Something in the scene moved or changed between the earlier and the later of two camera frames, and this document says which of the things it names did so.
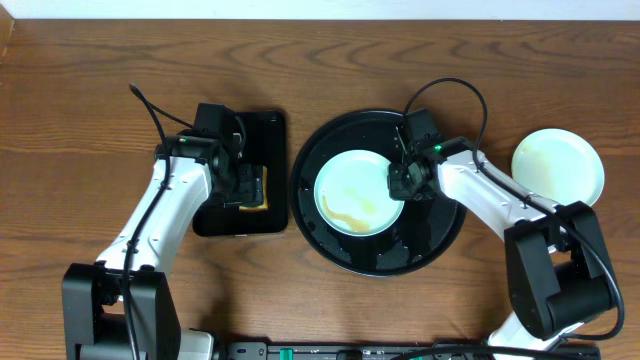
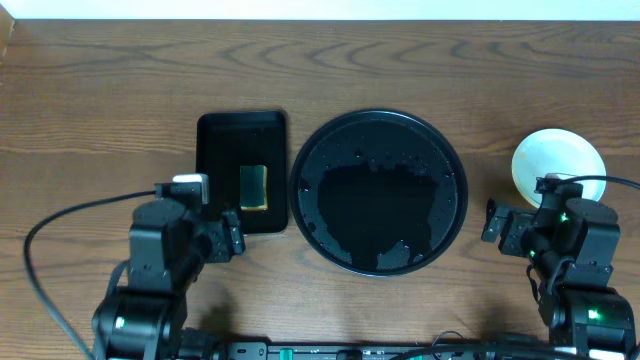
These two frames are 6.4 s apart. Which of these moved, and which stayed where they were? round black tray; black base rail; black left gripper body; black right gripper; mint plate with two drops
Moved: black left gripper body; mint plate with two drops; black right gripper
Stayed: round black tray; black base rail
